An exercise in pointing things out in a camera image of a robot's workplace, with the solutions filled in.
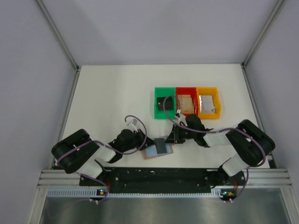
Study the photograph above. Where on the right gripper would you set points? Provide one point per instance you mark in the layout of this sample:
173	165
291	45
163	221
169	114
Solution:
174	137

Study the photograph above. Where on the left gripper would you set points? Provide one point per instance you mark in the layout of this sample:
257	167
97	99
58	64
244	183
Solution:
141	135

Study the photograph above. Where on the brown leather card holder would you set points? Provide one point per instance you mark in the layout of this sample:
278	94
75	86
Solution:
150	152

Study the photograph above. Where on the black credit card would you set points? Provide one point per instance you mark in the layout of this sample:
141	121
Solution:
160	146

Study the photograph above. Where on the red plastic bin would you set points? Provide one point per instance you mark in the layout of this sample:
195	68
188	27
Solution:
189	91

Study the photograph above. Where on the green plastic bin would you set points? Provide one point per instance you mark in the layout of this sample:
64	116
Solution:
164	92

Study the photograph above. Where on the yellow plastic bin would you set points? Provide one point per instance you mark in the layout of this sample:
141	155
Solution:
213	91

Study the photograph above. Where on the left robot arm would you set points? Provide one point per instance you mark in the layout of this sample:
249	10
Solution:
79	153

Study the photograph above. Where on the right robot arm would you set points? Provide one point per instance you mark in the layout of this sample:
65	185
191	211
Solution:
250	143

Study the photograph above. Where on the gold cards stack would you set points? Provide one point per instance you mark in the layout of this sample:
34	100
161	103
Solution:
186	104

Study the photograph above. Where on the black cards stack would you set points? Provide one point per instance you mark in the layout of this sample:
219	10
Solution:
164	103

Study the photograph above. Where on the silver cards stack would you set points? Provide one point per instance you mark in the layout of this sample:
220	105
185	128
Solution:
206	104

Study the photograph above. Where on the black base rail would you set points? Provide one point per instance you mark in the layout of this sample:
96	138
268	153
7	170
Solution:
163	180

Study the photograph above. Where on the grey cable duct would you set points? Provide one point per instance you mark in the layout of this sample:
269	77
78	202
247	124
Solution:
95	193

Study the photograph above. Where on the aluminium frame profile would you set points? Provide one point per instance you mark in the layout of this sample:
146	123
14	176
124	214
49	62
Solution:
56	33

